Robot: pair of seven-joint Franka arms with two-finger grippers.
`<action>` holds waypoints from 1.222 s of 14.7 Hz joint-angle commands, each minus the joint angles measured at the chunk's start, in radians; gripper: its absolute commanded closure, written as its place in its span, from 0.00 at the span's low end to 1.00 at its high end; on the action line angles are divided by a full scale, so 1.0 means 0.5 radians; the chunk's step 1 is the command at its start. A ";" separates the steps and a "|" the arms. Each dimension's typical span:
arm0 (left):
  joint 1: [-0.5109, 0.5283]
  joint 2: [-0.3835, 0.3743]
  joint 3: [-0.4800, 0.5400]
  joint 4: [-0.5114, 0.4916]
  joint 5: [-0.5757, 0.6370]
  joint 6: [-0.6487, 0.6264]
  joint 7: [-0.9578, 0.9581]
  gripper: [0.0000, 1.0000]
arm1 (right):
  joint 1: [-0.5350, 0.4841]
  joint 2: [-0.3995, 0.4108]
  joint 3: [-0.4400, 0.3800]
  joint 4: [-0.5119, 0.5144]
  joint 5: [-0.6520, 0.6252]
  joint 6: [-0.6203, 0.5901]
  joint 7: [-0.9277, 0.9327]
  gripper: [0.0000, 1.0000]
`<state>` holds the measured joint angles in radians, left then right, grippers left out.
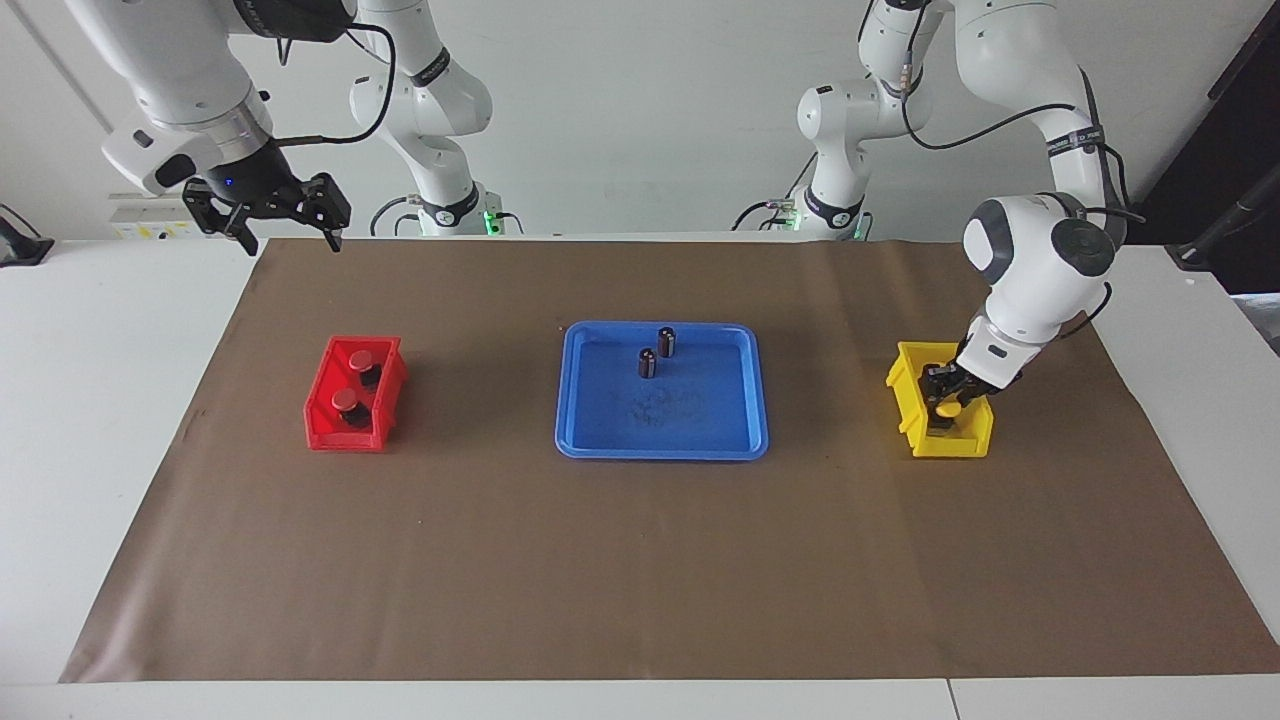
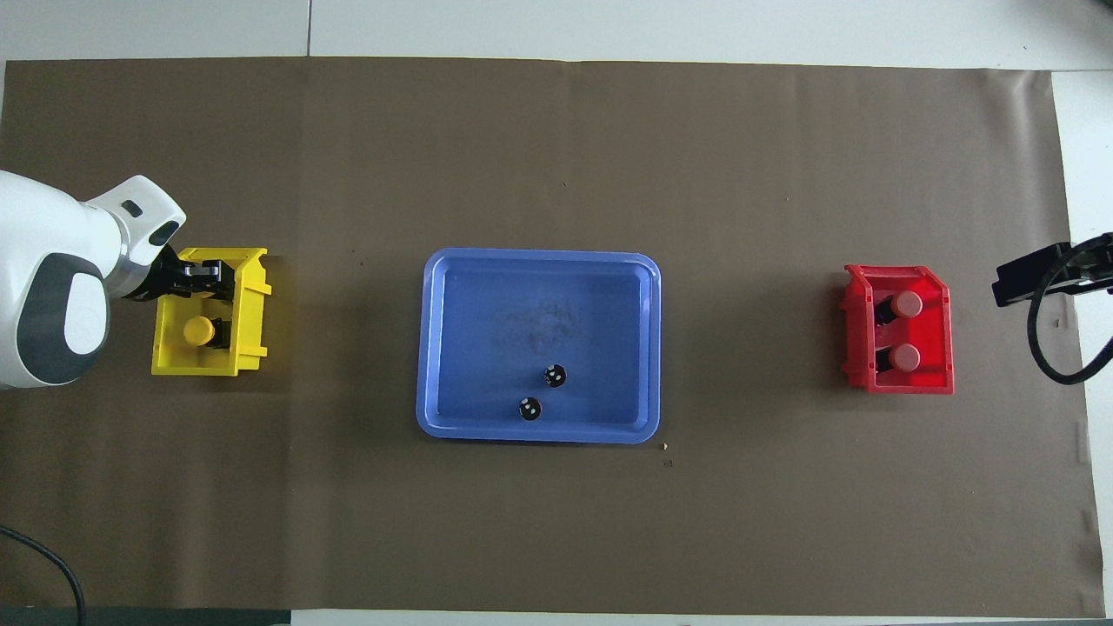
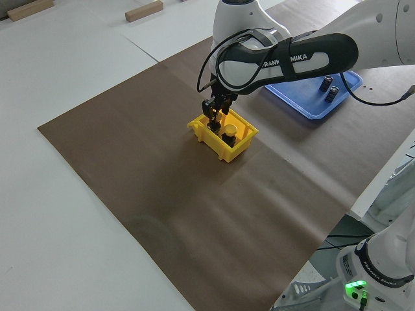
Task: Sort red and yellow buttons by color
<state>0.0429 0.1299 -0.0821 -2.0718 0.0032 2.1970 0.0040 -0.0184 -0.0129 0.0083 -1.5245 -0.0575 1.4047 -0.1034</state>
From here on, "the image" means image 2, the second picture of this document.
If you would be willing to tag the red plastic storage bin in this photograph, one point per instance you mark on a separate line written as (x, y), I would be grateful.
(935, 339)

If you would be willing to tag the small black round cap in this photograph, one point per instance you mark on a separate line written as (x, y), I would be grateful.
(555, 376)
(529, 408)

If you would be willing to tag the red push button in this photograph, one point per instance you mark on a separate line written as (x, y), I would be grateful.
(908, 303)
(904, 356)

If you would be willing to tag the blue plastic tray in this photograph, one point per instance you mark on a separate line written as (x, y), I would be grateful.
(487, 348)

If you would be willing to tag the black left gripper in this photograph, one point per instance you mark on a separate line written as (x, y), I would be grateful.
(191, 278)

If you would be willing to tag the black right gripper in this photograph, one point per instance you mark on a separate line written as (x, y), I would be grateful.
(1078, 265)

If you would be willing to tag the brown paper table mat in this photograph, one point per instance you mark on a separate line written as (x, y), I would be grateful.
(348, 174)

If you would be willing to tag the yellow push button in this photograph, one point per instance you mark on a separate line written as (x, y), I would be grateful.
(198, 330)

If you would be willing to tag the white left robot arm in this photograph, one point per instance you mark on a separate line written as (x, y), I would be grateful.
(52, 261)

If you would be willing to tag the yellow plastic storage bin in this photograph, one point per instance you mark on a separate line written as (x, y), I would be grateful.
(174, 361)

